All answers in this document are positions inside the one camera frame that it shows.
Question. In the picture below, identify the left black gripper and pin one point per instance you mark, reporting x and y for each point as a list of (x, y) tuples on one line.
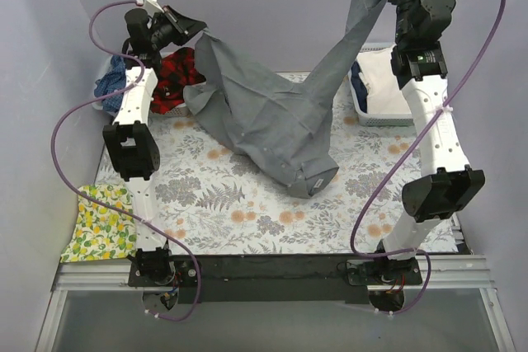
[(177, 23)]

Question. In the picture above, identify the grey long sleeve shirt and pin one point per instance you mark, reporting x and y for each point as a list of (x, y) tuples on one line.
[(282, 126)]

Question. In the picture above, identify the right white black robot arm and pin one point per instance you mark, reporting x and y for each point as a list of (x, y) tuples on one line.
[(447, 182)]

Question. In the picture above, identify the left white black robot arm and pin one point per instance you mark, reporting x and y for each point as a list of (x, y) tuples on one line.
[(133, 151)]

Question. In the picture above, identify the red black plaid shirt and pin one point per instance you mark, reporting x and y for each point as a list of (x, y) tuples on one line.
[(177, 72)]

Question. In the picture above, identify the left white plastic basket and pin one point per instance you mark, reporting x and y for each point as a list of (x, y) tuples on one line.
[(178, 111)]

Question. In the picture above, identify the white plastic basket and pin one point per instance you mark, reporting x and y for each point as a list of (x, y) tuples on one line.
[(370, 120), (178, 111)]

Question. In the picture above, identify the blue checked shirt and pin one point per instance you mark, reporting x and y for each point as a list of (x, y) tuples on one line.
[(113, 80)]

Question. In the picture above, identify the white folded shirt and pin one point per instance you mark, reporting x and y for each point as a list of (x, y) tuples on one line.
[(384, 95)]

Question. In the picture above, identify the dark blue folded garment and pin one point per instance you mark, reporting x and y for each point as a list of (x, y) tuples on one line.
[(359, 87)]

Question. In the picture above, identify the right white plastic basket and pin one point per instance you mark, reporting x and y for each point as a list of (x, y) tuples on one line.
[(370, 120)]

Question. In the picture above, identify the floral patterned table mat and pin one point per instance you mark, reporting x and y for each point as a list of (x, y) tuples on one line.
[(213, 201)]

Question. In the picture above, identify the lemon print cloth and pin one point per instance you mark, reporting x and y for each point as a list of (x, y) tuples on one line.
[(100, 233)]

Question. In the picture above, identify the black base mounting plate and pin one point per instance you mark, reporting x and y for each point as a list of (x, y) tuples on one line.
[(271, 278)]

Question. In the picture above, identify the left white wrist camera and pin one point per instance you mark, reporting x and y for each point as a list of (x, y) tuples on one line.
[(152, 7)]

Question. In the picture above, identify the aluminium frame rail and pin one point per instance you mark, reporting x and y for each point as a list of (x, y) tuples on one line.
[(447, 272)]

